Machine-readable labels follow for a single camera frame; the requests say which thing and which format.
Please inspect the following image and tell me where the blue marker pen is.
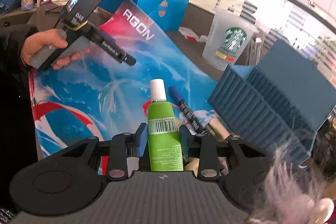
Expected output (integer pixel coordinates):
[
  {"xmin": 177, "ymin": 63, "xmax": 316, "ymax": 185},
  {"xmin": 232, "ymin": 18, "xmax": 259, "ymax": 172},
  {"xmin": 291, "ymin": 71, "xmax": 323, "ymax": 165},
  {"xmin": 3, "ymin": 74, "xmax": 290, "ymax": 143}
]
[{"xmin": 168, "ymin": 86, "xmax": 210, "ymax": 135}]

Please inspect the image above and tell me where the metallic rose gold lipstick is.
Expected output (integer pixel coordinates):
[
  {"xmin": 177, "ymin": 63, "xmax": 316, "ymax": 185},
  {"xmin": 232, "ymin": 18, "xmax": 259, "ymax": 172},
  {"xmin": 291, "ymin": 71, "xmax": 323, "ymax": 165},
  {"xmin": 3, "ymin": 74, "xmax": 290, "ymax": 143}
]
[{"xmin": 208, "ymin": 118, "xmax": 231, "ymax": 141}]

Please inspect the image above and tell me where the green tube white cap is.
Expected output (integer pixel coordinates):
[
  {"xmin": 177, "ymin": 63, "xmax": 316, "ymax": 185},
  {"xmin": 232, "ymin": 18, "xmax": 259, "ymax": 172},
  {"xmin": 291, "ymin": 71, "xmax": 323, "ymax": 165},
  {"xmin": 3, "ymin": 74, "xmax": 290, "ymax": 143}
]
[{"xmin": 147, "ymin": 79, "xmax": 183, "ymax": 172}]

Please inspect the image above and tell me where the black sleeve left forearm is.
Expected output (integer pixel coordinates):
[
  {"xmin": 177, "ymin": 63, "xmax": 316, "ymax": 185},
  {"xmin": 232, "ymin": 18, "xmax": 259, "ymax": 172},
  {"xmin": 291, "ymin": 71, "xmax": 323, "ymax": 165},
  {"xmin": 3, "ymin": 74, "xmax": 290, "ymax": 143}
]
[{"xmin": 1, "ymin": 24, "xmax": 38, "ymax": 214}]

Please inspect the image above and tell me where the person's left hand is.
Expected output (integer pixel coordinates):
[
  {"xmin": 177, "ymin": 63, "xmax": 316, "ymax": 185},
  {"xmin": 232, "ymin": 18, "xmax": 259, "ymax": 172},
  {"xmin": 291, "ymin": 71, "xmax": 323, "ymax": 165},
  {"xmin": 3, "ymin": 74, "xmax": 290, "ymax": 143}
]
[{"xmin": 21, "ymin": 29, "xmax": 81, "ymax": 70}]

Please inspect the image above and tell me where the blue AGON mouse mat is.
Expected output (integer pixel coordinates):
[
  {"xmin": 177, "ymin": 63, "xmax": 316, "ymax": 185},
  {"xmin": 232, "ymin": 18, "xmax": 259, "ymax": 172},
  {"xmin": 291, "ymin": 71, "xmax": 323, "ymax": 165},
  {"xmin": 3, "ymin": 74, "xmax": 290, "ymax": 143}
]
[{"xmin": 29, "ymin": 0, "xmax": 222, "ymax": 157}]

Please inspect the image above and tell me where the blue container storage box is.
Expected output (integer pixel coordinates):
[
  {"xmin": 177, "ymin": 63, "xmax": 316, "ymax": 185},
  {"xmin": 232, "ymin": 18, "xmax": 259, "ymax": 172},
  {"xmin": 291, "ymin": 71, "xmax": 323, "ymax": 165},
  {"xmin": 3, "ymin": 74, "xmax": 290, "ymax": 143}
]
[{"xmin": 208, "ymin": 40, "xmax": 335, "ymax": 164}]

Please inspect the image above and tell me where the frosted Starbucks plastic cup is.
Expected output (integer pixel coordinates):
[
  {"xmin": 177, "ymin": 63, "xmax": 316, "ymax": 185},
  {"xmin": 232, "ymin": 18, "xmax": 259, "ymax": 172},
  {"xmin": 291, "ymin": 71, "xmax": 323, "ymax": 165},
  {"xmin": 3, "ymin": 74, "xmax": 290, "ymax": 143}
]
[{"xmin": 202, "ymin": 8, "xmax": 257, "ymax": 71}]

